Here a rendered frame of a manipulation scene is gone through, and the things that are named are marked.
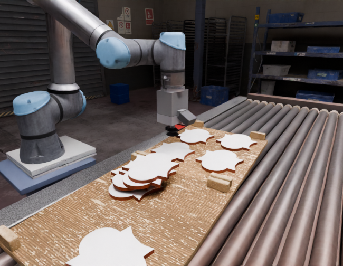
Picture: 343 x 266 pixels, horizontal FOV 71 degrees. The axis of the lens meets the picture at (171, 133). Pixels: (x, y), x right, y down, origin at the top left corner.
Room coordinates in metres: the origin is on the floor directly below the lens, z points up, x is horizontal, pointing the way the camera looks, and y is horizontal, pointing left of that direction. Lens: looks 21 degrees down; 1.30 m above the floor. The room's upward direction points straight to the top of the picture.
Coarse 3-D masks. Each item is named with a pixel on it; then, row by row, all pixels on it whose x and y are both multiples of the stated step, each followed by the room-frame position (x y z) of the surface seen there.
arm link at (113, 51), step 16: (32, 0) 0.76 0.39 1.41; (48, 0) 0.72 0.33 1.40; (64, 0) 0.72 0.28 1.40; (64, 16) 0.70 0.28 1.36; (80, 16) 0.69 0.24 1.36; (80, 32) 0.68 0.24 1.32; (96, 32) 0.67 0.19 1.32; (112, 32) 0.67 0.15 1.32; (96, 48) 0.67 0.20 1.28; (112, 48) 0.62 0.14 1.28; (128, 48) 0.65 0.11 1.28; (112, 64) 0.62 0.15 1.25; (128, 64) 0.67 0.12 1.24
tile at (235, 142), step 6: (222, 138) 0.86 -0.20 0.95; (228, 138) 0.86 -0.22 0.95; (234, 138) 0.86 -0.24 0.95; (240, 138) 0.86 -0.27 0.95; (246, 138) 0.86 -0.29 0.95; (222, 144) 0.80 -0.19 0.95; (228, 144) 0.80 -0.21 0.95; (234, 144) 0.80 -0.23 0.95; (240, 144) 0.80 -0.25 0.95; (246, 144) 0.80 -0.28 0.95; (252, 144) 0.82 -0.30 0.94; (234, 150) 0.77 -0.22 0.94; (246, 150) 0.77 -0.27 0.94
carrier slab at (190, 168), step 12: (180, 132) 0.95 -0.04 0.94; (216, 132) 0.95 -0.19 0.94; (228, 132) 0.95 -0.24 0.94; (156, 144) 0.83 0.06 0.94; (204, 144) 0.83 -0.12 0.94; (216, 144) 0.83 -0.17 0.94; (264, 144) 0.83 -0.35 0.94; (192, 156) 0.73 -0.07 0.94; (240, 156) 0.73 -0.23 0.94; (252, 156) 0.73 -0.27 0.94; (180, 168) 0.64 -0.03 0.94; (192, 168) 0.64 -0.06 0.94; (240, 168) 0.64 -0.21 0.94; (204, 180) 0.58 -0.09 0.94; (240, 180) 0.58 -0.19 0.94
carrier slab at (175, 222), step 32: (128, 160) 0.70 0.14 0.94; (96, 192) 0.52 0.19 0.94; (160, 192) 0.52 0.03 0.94; (192, 192) 0.52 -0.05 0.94; (32, 224) 0.41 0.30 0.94; (64, 224) 0.41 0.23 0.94; (96, 224) 0.41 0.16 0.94; (128, 224) 0.41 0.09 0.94; (160, 224) 0.41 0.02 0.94; (192, 224) 0.41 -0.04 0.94; (32, 256) 0.32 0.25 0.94; (64, 256) 0.32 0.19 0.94; (160, 256) 0.32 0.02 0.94; (192, 256) 0.33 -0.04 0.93
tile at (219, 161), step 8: (208, 152) 0.74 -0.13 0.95; (216, 152) 0.74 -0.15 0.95; (224, 152) 0.74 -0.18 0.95; (232, 152) 0.74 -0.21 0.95; (200, 160) 0.68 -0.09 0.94; (208, 160) 0.68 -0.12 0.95; (216, 160) 0.68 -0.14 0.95; (224, 160) 0.68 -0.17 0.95; (232, 160) 0.68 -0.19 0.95; (240, 160) 0.68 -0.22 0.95; (208, 168) 0.63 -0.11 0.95; (216, 168) 0.63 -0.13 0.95; (224, 168) 0.63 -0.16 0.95; (232, 168) 0.63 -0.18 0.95
